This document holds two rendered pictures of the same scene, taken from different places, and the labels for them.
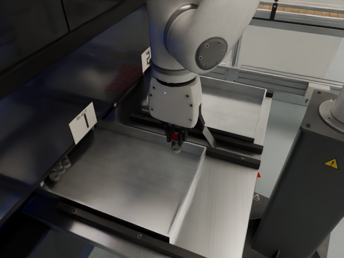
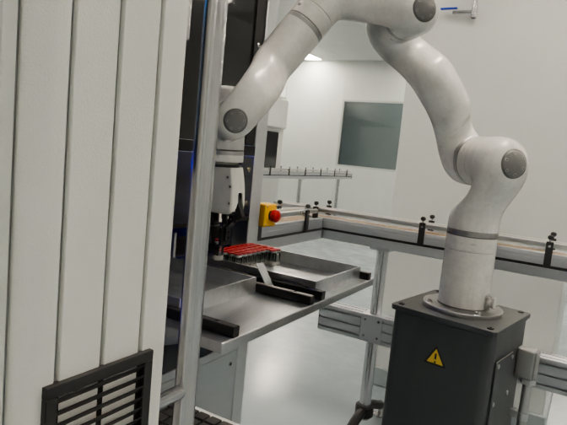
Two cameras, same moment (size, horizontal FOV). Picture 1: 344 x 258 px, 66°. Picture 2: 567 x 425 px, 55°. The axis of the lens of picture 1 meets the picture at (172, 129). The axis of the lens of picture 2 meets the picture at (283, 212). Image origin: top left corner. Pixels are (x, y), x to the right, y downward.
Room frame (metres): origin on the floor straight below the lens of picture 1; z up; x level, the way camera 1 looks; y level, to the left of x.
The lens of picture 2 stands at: (-0.70, -0.31, 1.20)
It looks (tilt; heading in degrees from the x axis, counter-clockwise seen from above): 6 degrees down; 8
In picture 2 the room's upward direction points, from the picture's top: 5 degrees clockwise
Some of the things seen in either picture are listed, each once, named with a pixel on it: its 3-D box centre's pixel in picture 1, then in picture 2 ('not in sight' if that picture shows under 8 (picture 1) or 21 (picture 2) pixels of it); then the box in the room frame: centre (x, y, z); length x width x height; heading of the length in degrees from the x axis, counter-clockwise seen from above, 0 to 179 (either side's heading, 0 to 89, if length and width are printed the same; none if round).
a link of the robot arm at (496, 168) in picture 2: not in sight; (486, 187); (0.64, -0.59, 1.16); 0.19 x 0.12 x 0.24; 23
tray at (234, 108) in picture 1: (207, 103); (281, 267); (0.70, -0.11, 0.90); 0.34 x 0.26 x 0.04; 68
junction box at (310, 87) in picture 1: (316, 92); not in sight; (1.36, -0.88, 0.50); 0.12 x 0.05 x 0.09; 69
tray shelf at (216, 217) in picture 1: (175, 140); (229, 284); (0.56, -0.01, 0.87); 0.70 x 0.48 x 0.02; 159
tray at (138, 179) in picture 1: (125, 169); (159, 278); (0.43, 0.12, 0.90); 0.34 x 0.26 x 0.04; 69
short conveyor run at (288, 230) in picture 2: not in sight; (269, 223); (1.34, 0.04, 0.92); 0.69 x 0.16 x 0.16; 159
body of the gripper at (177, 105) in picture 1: (175, 93); (222, 185); (0.43, -0.01, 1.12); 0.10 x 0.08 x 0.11; 66
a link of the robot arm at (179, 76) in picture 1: (174, 65); (223, 156); (0.43, 0.00, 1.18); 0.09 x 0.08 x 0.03; 66
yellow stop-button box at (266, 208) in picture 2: not in sight; (261, 213); (1.02, 0.01, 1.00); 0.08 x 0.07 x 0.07; 69
